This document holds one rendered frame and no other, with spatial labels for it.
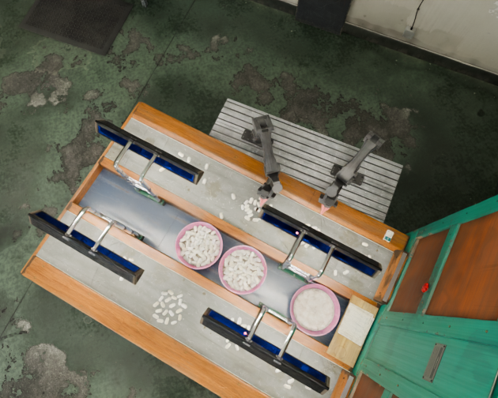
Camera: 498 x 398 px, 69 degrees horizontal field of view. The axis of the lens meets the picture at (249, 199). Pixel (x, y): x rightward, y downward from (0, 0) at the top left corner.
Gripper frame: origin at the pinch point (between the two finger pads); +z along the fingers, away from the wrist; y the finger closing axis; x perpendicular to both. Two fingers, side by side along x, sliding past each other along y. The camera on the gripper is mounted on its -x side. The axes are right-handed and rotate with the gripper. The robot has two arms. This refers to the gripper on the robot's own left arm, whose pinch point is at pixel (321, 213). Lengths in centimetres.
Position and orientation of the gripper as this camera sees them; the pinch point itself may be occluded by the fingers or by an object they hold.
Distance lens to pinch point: 202.6
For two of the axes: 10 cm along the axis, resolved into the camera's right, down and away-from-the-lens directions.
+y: 8.8, 4.6, -1.4
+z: -3.5, 8.2, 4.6
